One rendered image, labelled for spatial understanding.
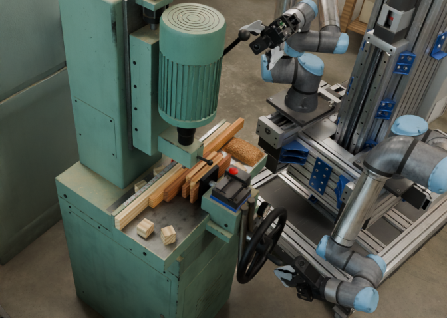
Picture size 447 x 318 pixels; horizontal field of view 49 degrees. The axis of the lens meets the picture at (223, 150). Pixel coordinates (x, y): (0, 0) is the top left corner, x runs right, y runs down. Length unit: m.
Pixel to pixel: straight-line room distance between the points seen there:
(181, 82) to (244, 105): 2.22
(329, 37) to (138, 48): 0.71
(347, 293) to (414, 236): 1.15
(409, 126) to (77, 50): 1.18
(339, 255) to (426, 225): 1.19
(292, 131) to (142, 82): 0.93
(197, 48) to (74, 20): 0.40
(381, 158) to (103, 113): 0.87
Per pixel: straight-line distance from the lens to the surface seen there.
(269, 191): 2.66
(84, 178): 1.86
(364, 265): 1.65
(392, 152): 1.52
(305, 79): 2.12
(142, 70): 1.44
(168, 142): 1.59
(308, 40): 1.79
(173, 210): 1.61
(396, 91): 2.13
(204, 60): 1.30
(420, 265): 2.91
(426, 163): 1.51
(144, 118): 1.55
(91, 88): 1.60
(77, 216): 1.92
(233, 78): 3.80
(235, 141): 1.82
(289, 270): 1.74
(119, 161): 1.70
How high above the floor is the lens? 2.13
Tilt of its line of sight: 43 degrees down
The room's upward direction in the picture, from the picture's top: 8 degrees clockwise
